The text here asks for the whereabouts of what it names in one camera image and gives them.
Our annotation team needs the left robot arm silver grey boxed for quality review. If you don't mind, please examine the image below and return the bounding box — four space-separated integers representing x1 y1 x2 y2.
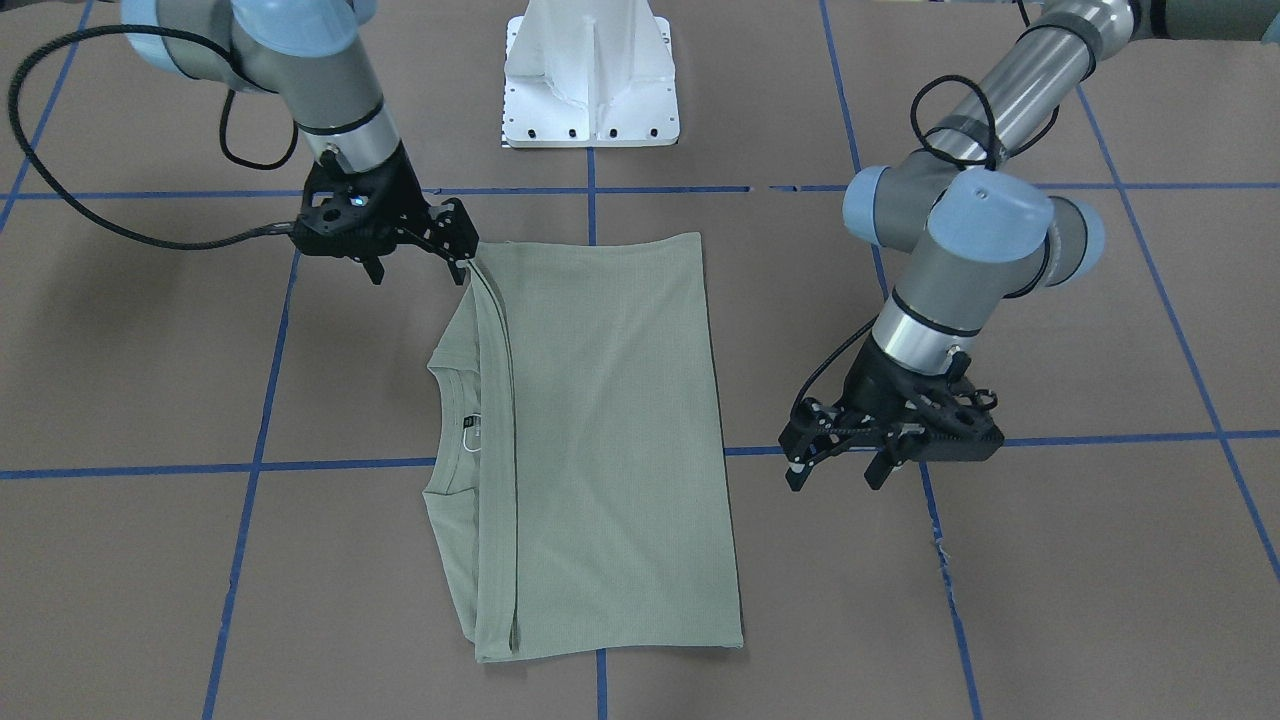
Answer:
780 1 1277 491

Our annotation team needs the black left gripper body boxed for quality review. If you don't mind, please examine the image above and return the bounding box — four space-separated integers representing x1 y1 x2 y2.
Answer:
835 340 1005 464

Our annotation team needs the olive green long-sleeve shirt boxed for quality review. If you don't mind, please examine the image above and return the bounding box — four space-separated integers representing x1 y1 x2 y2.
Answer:
422 232 744 664

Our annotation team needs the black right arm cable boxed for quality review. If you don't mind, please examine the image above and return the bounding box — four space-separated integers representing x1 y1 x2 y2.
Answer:
795 72 1061 421

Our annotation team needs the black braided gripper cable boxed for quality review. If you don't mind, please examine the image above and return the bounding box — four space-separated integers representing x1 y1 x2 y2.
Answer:
8 24 301 251

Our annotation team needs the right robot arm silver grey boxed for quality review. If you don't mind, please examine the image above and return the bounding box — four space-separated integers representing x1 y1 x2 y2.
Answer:
122 1 477 283

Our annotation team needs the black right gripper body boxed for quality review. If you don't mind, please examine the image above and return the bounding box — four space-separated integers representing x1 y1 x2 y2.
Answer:
291 143 438 263

